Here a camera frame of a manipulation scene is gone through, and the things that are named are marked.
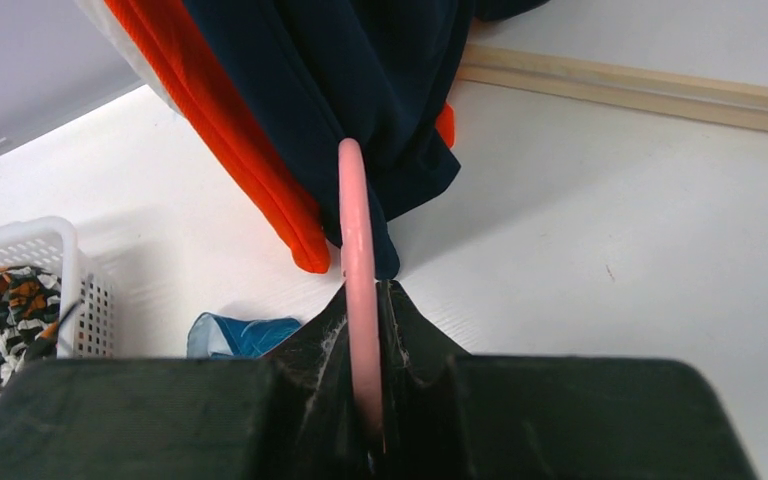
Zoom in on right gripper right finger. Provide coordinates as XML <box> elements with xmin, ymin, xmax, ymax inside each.
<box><xmin>377</xmin><ymin>281</ymin><xmax>756</xmax><ymax>479</ymax></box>

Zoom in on white plastic basket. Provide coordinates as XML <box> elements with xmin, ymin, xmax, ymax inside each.
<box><xmin>0</xmin><ymin>216</ymin><xmax>115</xmax><ymax>360</ymax></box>

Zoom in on pink hanger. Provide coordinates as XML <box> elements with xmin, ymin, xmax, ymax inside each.
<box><xmin>338</xmin><ymin>138</ymin><xmax>383</xmax><ymax>443</ymax></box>

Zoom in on blue patterned shorts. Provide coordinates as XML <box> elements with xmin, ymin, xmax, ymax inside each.
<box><xmin>186</xmin><ymin>312</ymin><xmax>302</xmax><ymax>359</ymax></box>

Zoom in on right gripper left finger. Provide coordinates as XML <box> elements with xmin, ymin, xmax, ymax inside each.
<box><xmin>0</xmin><ymin>291</ymin><xmax>366</xmax><ymax>479</ymax></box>

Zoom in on wooden clothes rack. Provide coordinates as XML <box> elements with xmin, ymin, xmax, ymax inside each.
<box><xmin>458</xmin><ymin>44</ymin><xmax>768</xmax><ymax>133</ymax></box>

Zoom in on navy shorts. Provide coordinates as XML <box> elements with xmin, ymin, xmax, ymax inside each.
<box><xmin>185</xmin><ymin>0</ymin><xmax>535</xmax><ymax>280</ymax></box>

